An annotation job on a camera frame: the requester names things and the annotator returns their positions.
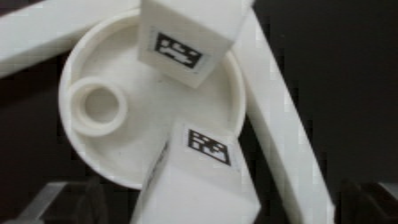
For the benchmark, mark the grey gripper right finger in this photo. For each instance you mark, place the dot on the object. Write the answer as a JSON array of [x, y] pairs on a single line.
[[369, 203]]

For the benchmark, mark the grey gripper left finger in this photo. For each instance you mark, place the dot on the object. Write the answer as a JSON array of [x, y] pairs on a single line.
[[69, 203]]

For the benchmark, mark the white stool leg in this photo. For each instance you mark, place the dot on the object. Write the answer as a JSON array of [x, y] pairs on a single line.
[[200, 190], [188, 33]]

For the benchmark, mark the white right fence bar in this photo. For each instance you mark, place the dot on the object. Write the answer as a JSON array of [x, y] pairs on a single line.
[[280, 130]]

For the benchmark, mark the white fence bar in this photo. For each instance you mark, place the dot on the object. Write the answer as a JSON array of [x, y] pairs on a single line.
[[280, 130], [44, 27]]

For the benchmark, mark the white front fence bar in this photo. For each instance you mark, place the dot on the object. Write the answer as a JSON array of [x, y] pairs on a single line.
[[44, 27]]

